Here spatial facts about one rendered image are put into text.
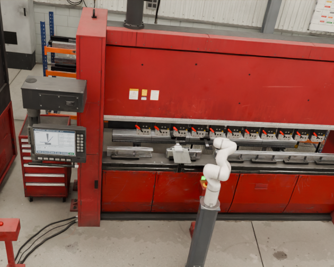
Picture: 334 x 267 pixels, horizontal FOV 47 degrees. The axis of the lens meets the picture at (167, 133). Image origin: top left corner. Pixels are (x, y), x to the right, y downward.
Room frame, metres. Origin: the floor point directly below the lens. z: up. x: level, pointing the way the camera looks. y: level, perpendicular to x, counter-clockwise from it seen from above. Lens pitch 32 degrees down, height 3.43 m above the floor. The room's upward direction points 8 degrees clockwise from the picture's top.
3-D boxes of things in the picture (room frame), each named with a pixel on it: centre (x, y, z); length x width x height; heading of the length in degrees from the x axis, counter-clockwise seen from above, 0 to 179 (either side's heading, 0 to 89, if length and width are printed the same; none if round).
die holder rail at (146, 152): (3.47, 0.38, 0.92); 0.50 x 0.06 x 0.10; 101
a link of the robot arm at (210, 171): (2.73, -0.46, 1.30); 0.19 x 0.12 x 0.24; 78
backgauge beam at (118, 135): (3.94, -0.50, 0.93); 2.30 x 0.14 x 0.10; 101
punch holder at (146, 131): (3.49, 0.26, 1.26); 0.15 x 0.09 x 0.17; 101
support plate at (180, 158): (3.42, -0.19, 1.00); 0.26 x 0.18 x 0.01; 11
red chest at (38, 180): (3.63, 1.38, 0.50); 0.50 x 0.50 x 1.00; 11
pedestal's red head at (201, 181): (3.27, -0.54, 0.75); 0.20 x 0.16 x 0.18; 102
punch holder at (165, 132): (3.52, 0.06, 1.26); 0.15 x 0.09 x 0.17; 101
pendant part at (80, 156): (2.78, 0.92, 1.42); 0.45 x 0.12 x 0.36; 97
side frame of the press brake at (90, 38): (3.56, 0.83, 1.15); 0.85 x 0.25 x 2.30; 11
